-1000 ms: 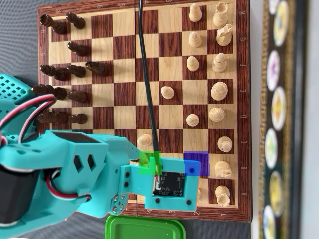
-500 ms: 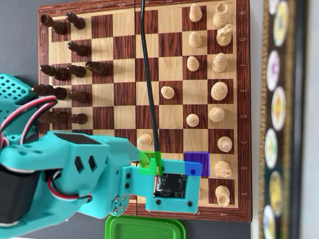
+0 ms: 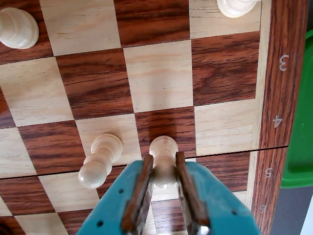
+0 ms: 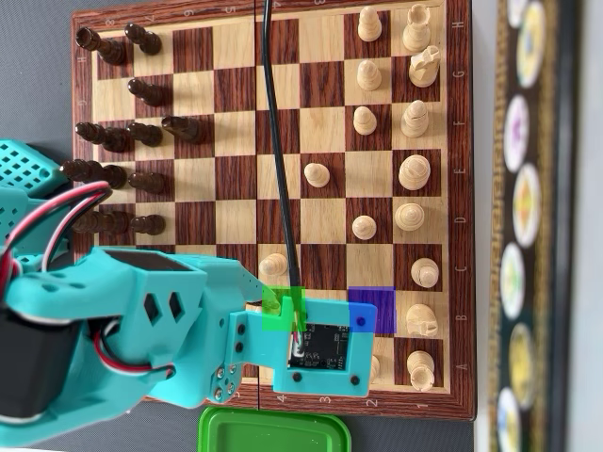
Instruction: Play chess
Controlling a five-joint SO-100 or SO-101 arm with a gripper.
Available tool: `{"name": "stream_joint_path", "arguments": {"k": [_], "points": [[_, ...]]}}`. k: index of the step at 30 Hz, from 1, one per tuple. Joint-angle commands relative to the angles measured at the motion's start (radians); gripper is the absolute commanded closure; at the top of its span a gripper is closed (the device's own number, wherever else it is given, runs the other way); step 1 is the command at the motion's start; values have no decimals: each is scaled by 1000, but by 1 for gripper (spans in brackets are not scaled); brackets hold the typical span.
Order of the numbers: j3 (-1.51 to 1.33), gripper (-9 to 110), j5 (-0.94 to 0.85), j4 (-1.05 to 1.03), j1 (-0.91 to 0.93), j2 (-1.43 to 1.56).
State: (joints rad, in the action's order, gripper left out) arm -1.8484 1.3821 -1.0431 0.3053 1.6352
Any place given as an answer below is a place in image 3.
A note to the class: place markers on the white wooden pawn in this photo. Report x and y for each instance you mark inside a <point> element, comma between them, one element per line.
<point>18,28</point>
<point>100,159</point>
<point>236,7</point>
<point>162,159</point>

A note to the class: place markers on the green plastic lid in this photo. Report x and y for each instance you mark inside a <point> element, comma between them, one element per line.
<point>298,122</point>

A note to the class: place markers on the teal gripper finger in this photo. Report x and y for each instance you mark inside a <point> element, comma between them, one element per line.
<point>220,210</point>
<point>117,210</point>

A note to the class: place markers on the grey textured mat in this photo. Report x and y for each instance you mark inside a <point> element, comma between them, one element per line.
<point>288,210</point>

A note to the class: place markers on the wooden folding chess board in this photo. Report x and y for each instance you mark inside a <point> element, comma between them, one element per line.
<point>159,76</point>

